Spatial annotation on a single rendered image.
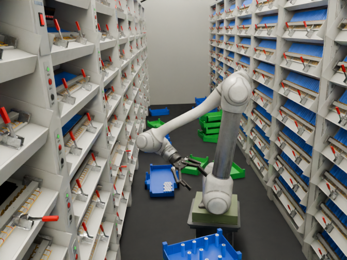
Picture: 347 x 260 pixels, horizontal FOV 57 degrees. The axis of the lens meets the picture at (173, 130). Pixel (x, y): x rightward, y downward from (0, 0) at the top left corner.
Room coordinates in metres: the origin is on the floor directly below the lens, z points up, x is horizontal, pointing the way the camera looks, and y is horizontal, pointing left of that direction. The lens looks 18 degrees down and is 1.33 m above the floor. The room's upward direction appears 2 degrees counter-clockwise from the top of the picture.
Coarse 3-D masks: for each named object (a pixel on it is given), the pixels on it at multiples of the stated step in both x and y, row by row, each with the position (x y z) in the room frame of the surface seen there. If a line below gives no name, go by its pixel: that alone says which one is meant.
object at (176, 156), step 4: (172, 156) 1.71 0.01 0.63; (176, 156) 1.70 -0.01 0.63; (180, 156) 1.72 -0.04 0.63; (172, 160) 1.69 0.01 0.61; (176, 160) 1.69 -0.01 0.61; (180, 160) 1.71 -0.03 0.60; (184, 160) 1.72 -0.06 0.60; (172, 164) 1.69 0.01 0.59; (176, 164) 1.69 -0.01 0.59; (184, 164) 1.70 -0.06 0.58; (176, 168) 1.68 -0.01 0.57
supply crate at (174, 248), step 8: (192, 240) 1.28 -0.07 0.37; (200, 240) 1.29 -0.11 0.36; (208, 240) 1.31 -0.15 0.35; (224, 240) 1.28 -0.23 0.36; (168, 248) 1.24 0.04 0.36; (176, 248) 1.25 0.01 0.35; (192, 248) 1.28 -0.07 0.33; (208, 248) 1.28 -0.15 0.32; (216, 248) 1.28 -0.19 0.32; (232, 248) 1.21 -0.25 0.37; (168, 256) 1.23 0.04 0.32; (176, 256) 1.23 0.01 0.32; (192, 256) 1.22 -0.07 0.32; (208, 256) 1.22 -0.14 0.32; (216, 256) 1.22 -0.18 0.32; (232, 256) 1.21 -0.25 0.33; (240, 256) 1.14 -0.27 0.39
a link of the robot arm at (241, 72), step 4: (236, 72) 1.74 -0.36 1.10; (240, 72) 1.73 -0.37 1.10; (244, 72) 1.72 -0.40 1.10; (228, 76) 1.71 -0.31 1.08; (244, 76) 1.71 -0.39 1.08; (248, 76) 1.72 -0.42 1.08; (224, 80) 1.71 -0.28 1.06; (248, 80) 1.71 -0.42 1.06; (220, 84) 1.76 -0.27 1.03; (220, 88) 1.74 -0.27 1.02; (220, 92) 1.73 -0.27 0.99
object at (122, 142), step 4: (116, 140) 2.21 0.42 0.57; (120, 140) 2.22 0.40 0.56; (124, 140) 2.22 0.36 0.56; (120, 144) 2.22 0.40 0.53; (124, 144) 2.22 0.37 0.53; (120, 148) 2.16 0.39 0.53; (124, 148) 2.18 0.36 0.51; (116, 156) 1.99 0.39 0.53; (120, 156) 2.01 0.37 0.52; (116, 160) 1.93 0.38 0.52; (120, 160) 1.95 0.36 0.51; (116, 164) 1.88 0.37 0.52; (112, 172) 1.75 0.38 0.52; (116, 172) 1.76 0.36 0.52
